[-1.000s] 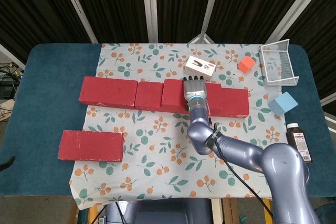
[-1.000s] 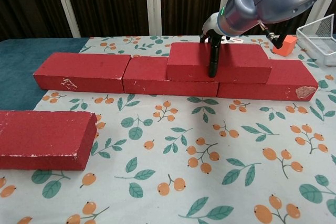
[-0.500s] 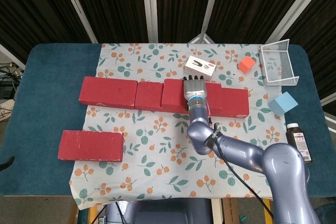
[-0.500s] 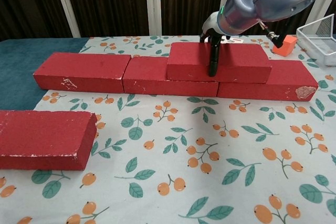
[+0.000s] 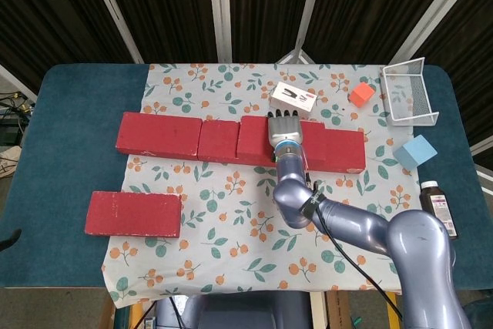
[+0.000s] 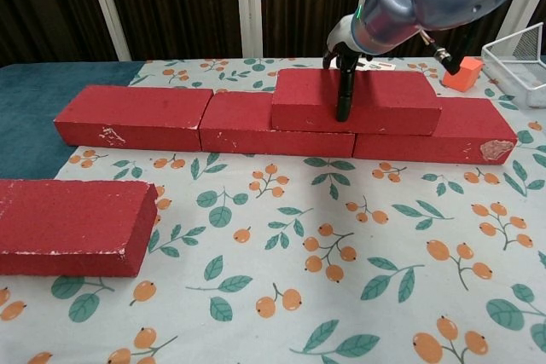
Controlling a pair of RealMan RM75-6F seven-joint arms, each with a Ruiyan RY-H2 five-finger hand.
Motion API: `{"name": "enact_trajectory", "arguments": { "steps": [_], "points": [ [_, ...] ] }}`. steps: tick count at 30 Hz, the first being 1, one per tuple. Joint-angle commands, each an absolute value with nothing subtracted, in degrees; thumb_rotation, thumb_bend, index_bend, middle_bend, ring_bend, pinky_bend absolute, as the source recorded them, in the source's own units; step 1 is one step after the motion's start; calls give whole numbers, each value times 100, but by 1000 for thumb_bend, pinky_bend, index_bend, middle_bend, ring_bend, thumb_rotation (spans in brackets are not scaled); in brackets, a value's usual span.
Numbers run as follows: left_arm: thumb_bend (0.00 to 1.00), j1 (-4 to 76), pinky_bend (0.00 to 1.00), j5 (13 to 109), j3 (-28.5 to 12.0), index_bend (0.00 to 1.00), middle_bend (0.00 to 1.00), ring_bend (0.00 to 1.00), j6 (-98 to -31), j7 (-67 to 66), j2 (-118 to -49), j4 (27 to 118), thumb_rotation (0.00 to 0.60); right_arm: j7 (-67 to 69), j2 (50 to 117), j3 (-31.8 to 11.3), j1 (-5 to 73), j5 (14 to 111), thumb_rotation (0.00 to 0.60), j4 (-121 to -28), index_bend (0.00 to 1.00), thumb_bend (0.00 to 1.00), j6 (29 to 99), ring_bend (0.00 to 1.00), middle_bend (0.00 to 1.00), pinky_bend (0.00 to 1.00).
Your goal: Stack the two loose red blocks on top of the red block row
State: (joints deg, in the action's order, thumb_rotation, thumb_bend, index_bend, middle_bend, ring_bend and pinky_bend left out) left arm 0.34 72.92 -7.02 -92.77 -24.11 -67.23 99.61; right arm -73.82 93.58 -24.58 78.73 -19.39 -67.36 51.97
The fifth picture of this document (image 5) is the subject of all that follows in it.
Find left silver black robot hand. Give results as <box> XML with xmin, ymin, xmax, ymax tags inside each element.
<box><xmin>0</xmin><ymin>228</ymin><xmax>22</xmax><ymax>252</ymax></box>

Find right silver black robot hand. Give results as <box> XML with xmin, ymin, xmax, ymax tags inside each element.
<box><xmin>267</xmin><ymin>109</ymin><xmax>305</xmax><ymax>148</ymax></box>

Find red brick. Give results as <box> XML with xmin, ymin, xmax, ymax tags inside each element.
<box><xmin>115</xmin><ymin>112</ymin><xmax>203</xmax><ymax>161</ymax></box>
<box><xmin>196</xmin><ymin>119</ymin><xmax>283</xmax><ymax>168</ymax></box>
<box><xmin>84</xmin><ymin>190</ymin><xmax>183</xmax><ymax>239</ymax></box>
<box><xmin>235</xmin><ymin>115</ymin><xmax>327</xmax><ymax>166</ymax></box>
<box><xmin>280</xmin><ymin>128</ymin><xmax>366</xmax><ymax>174</ymax></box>

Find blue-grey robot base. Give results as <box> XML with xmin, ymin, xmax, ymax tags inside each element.
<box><xmin>156</xmin><ymin>292</ymin><xmax>311</xmax><ymax>329</ymax></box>

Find white stapler box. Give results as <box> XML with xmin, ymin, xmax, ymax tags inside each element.
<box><xmin>268</xmin><ymin>81</ymin><xmax>317</xmax><ymax>116</ymax></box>

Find orange cube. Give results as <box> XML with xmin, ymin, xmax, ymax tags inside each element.
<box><xmin>348</xmin><ymin>82</ymin><xmax>376</xmax><ymax>109</ymax></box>

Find floral tablecloth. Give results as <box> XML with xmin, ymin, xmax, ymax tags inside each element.
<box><xmin>100</xmin><ymin>62</ymin><xmax>442</xmax><ymax>309</ymax></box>

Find light blue cube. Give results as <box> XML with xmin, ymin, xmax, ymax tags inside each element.
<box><xmin>392</xmin><ymin>134</ymin><xmax>438</xmax><ymax>170</ymax></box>

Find yellow table leg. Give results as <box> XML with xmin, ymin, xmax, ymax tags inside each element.
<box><xmin>386</xmin><ymin>292</ymin><xmax>400</xmax><ymax>329</ymax></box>
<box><xmin>129</xmin><ymin>301</ymin><xmax>146</xmax><ymax>329</ymax></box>

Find blue padded table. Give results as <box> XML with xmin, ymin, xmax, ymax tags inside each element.
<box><xmin>2</xmin><ymin>63</ymin><xmax>488</xmax><ymax>290</ymax></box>

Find brown bottle with white cap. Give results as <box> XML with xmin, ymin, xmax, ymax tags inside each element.
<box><xmin>419</xmin><ymin>180</ymin><xmax>460</xmax><ymax>241</ymax></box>

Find brown cardboard box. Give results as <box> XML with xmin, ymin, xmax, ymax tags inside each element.
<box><xmin>325</xmin><ymin>290</ymin><xmax>350</xmax><ymax>329</ymax></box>

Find white metal frame post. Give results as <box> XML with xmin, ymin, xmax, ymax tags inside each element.
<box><xmin>206</xmin><ymin>0</ymin><xmax>234</xmax><ymax>62</ymax></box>
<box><xmin>276</xmin><ymin>0</ymin><xmax>328</xmax><ymax>65</ymax></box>
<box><xmin>83</xmin><ymin>0</ymin><xmax>146</xmax><ymax>64</ymax></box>
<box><xmin>388</xmin><ymin>0</ymin><xmax>478</xmax><ymax>65</ymax></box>

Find tangled floor cables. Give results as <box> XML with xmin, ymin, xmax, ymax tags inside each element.
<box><xmin>0</xmin><ymin>92</ymin><xmax>36</xmax><ymax>124</ymax></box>

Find white wire mesh basket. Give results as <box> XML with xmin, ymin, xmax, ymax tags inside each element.
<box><xmin>381</xmin><ymin>56</ymin><xmax>441</xmax><ymax>127</ymax></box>

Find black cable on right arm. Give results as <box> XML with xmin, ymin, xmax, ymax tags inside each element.
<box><xmin>304</xmin><ymin>170</ymin><xmax>404</xmax><ymax>322</ymax></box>

